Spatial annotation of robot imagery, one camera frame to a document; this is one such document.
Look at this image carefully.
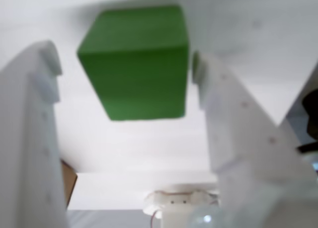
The green cube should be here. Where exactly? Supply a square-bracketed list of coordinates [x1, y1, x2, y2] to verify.
[76, 4, 189, 121]

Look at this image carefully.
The brown cardboard box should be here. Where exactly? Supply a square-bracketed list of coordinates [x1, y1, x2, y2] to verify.
[61, 159, 78, 207]

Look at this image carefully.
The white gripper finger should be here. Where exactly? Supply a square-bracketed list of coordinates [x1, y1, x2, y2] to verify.
[190, 51, 318, 228]
[0, 40, 68, 228]

